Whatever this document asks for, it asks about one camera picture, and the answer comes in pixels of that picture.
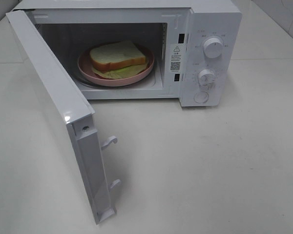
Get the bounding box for lower white timer knob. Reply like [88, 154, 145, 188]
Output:
[198, 69, 216, 86]

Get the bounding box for toast sandwich with lettuce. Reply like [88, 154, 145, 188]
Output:
[89, 41, 149, 79]

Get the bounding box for white microwave oven body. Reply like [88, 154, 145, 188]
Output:
[11, 0, 242, 107]

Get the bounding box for upper white power knob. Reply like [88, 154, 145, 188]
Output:
[203, 36, 224, 59]

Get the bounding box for white microwave door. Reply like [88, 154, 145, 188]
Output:
[6, 10, 117, 223]

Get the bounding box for round white door button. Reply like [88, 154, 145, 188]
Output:
[194, 92, 209, 104]

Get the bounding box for pink round plate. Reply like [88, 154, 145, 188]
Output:
[77, 43, 155, 87]

